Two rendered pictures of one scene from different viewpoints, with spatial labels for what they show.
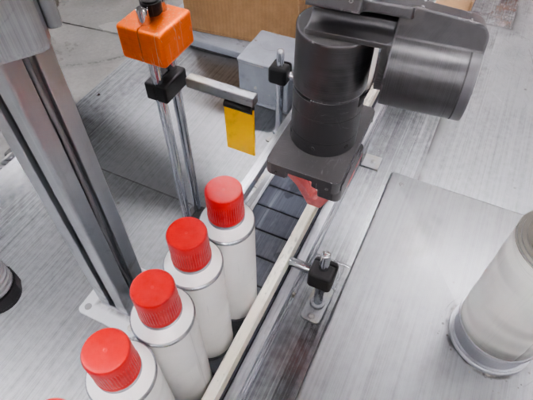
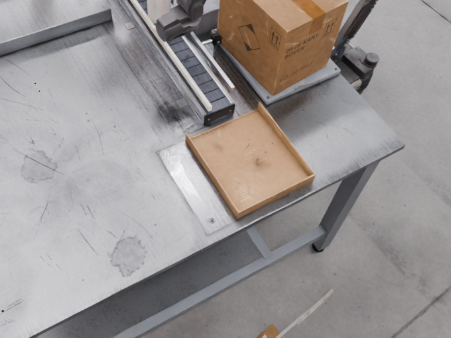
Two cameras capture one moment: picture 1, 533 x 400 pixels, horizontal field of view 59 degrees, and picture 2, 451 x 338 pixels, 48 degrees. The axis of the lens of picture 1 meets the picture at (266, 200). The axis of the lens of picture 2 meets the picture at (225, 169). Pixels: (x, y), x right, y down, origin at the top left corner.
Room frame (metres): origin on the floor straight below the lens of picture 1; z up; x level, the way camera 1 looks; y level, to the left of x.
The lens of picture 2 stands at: (1.49, -1.17, 2.08)
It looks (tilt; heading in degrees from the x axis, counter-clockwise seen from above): 57 degrees down; 117
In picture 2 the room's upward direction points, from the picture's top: 8 degrees clockwise
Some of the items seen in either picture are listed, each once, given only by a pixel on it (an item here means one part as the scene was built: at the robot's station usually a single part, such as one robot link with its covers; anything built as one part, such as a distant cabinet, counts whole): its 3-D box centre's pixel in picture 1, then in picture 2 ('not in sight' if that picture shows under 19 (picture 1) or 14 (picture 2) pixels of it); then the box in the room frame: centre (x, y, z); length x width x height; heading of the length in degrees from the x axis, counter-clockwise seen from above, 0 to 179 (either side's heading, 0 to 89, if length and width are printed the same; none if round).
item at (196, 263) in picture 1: (200, 294); not in sight; (0.21, 0.06, 0.98); 0.05 x 0.05 x 0.20
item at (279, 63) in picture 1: (292, 98); not in sight; (0.59, -0.04, 0.91); 0.07 x 0.03 x 0.16; 64
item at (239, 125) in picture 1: (239, 128); not in sight; (0.32, 0.02, 1.09); 0.03 x 0.01 x 0.06; 64
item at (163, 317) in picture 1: (173, 343); not in sight; (0.17, 0.08, 0.98); 0.05 x 0.05 x 0.20
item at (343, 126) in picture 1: (325, 117); not in sight; (0.30, -0.05, 1.13); 0.10 x 0.07 x 0.07; 155
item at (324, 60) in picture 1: (341, 55); not in sight; (0.30, -0.05, 1.19); 0.07 x 0.06 x 0.07; 70
